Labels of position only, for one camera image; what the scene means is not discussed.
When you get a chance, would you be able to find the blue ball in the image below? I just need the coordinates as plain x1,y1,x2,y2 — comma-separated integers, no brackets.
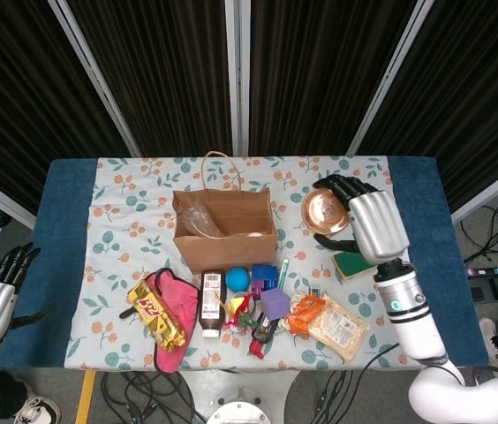
225,267,251,292

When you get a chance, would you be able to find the black bottle red cap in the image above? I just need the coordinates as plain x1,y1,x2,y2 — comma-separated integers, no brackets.
248,311,282,360

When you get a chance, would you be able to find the white black sneaker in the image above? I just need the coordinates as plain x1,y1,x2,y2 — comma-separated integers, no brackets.
12,395,63,424

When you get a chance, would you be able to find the blue velvet table cover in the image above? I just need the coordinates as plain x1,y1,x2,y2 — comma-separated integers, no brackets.
0,157,488,368

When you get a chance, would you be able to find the black curtain partition panel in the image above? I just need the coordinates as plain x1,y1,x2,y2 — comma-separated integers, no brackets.
348,0,498,224
238,0,435,158
0,0,142,226
49,0,239,158

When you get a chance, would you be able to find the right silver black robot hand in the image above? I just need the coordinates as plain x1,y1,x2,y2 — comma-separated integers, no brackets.
313,174,411,265

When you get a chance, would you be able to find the blue toy building block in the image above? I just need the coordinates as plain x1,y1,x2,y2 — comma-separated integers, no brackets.
251,263,280,288

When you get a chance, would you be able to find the brown bottle white cap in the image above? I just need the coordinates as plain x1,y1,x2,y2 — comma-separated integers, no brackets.
199,269,228,339

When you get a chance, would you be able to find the beige vacuum food pack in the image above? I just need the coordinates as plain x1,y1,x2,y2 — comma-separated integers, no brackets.
308,294,372,364

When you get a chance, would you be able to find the pink cloth black trim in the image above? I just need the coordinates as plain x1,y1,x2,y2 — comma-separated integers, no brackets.
119,267,200,375

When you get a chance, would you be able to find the gold foil snack pack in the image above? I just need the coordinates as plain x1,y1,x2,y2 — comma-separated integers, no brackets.
125,278,187,353

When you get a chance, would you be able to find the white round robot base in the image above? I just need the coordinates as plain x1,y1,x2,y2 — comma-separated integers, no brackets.
207,388,270,424

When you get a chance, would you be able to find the orange snack packet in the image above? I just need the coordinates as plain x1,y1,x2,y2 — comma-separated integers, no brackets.
288,294,328,337

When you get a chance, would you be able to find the floral print tablecloth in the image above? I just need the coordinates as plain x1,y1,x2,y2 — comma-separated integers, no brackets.
64,155,434,372

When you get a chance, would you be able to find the green yellow sponge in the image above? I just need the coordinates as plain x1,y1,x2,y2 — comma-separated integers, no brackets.
330,250,377,283

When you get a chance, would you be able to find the purple toy building block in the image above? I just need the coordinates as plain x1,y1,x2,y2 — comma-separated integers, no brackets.
248,278,266,302

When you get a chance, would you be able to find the purple foam cube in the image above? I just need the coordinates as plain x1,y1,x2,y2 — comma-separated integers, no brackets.
260,287,292,321

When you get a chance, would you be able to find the brown paper bag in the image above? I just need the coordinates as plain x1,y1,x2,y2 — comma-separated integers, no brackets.
172,152,279,276

